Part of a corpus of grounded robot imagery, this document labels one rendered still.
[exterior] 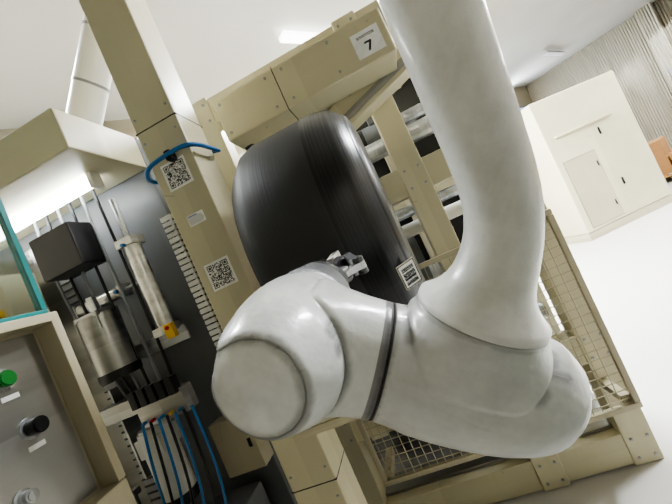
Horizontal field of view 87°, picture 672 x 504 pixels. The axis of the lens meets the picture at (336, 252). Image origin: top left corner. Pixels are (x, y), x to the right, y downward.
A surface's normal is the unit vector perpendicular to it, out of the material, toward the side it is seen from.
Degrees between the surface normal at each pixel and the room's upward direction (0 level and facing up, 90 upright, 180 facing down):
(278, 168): 60
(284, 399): 98
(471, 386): 95
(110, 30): 90
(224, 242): 90
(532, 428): 101
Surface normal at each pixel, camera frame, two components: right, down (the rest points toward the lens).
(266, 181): -0.35, -0.38
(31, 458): 0.90, -0.40
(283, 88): -0.18, 0.05
